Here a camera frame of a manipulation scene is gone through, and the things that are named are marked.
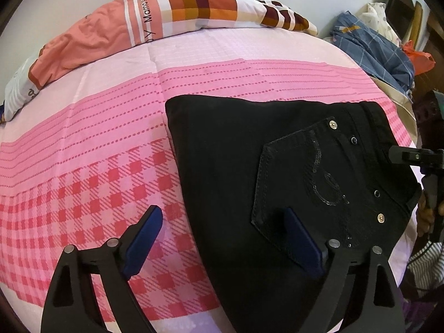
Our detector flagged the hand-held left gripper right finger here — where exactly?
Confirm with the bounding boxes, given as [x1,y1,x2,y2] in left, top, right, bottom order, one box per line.
[282,207,406,333]

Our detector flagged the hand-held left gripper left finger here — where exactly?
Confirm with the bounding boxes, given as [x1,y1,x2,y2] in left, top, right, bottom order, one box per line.
[40,205,163,333]

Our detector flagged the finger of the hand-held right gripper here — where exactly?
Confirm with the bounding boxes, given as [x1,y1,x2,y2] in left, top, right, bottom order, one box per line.
[388,145,444,170]

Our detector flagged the black sequined pants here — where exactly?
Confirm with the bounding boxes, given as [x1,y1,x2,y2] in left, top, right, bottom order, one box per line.
[165,94,423,333]

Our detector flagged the person's right hand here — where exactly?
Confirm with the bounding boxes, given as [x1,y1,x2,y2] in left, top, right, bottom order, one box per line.
[415,192,444,238]

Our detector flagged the striped cloth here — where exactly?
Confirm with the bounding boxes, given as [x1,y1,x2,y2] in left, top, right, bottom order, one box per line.
[407,241,444,297]

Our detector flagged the orange cloth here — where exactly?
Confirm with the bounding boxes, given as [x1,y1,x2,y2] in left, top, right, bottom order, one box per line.
[399,40,436,75]

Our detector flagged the pink checked bed sheet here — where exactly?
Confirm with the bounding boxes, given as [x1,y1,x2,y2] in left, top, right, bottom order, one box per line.
[0,28,422,333]

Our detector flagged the blue plaid cloth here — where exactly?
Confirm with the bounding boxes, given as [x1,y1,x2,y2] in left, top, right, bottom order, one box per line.
[329,11,416,94]

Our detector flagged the purple clothing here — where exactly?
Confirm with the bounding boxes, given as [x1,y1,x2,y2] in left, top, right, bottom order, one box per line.
[400,293,441,333]

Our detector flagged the wooden furniture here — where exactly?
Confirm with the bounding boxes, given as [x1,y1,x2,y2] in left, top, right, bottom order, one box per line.
[385,0,444,94]

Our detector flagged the white floral cloth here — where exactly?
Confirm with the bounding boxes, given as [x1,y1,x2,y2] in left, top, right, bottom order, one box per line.
[357,2,403,46]

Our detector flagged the orange plaid pillow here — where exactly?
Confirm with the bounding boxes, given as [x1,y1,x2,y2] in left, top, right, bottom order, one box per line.
[0,0,318,123]

